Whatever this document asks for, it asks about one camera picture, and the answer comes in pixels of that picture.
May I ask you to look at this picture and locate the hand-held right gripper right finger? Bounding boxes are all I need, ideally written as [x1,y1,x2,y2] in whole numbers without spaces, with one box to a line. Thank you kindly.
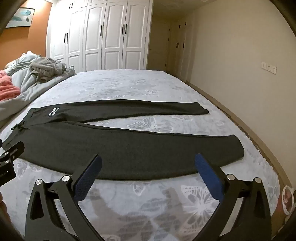
[192,153,271,241]

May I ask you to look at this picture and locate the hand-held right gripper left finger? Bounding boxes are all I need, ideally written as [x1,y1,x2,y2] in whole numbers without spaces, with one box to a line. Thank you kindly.
[25,154,104,241]

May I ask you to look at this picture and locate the dark grey pants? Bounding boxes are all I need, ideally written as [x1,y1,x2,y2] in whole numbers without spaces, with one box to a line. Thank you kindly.
[11,100,245,181]

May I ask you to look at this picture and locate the person's left forearm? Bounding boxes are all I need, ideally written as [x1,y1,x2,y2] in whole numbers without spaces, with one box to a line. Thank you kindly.
[0,192,13,232]

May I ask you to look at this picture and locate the coral pink blanket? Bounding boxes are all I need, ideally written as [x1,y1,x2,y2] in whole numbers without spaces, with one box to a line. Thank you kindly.
[0,71,21,101]

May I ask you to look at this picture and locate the round white object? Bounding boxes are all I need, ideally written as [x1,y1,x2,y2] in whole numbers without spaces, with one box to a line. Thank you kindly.
[279,185,296,215]

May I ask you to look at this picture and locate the light grey-blue duvet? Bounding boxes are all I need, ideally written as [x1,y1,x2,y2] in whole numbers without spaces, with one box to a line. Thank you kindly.
[0,51,77,130]

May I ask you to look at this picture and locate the bed with butterfly sheet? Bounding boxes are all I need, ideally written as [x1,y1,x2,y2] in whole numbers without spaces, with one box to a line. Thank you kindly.
[0,70,292,241]

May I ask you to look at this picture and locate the crumpled grey garment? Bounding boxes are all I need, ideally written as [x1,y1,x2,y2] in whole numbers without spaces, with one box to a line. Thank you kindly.
[30,57,67,83]

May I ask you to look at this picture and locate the beige built-in cabinet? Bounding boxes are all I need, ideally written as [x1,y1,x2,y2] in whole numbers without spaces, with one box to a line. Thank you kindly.
[170,20,193,81]

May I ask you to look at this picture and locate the white panelled wardrobe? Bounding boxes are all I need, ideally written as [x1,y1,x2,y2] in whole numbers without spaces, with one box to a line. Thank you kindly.
[46,0,153,73]

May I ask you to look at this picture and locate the white wall socket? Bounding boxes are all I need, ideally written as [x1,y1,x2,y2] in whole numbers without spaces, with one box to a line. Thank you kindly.
[262,61,277,75]

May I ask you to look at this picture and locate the framed wall picture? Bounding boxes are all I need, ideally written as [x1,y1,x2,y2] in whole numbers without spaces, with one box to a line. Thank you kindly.
[5,7,36,29]

